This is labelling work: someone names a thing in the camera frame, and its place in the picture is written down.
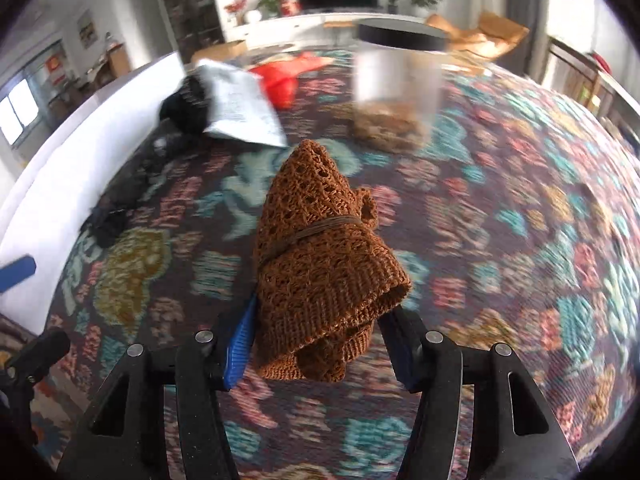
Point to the white wet wipes packet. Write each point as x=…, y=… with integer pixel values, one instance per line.
x=238, y=108

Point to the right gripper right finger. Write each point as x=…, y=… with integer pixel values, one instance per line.
x=403, y=333

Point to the white tv cabinet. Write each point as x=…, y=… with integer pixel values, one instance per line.
x=306, y=30

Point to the orange red fabric pouch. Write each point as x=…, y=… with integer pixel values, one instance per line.
x=279, y=79

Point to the orange lounge chair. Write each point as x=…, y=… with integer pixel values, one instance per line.
x=493, y=36

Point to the wooden chair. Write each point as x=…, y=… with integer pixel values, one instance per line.
x=580, y=77

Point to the brown cardboard box on floor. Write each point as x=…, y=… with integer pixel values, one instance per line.
x=220, y=52

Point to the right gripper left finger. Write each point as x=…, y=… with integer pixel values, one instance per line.
x=240, y=343

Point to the dark tall bookcase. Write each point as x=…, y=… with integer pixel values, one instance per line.
x=195, y=24

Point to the clear jar black lid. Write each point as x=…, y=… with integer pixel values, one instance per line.
x=396, y=81

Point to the black fluffy object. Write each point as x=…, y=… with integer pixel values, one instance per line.
x=188, y=107

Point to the white cardboard storage box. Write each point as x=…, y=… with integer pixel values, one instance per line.
x=42, y=213

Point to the brown knitted cloth roll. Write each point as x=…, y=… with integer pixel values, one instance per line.
x=323, y=274

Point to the colourful woven tablecloth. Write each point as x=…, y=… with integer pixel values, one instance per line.
x=518, y=222

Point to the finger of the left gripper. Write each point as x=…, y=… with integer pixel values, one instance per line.
x=16, y=272

